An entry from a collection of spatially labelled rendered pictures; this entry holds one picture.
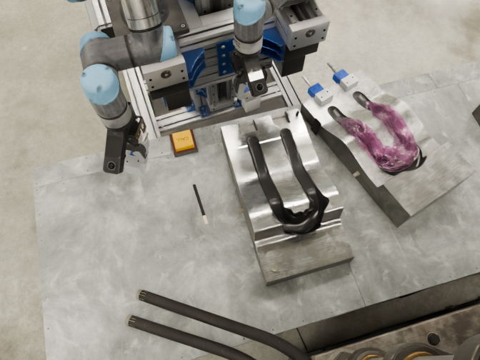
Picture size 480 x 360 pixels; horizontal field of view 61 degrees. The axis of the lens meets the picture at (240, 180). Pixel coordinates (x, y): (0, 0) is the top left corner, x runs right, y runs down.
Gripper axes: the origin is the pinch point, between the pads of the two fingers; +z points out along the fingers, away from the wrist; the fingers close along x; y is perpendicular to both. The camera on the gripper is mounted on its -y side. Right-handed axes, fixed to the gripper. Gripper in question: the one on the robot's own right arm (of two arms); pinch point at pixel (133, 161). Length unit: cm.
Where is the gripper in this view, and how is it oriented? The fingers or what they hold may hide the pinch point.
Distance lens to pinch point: 120.7
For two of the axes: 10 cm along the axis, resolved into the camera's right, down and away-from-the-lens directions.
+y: 2.2, -8.9, 4.0
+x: -9.8, -2.0, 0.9
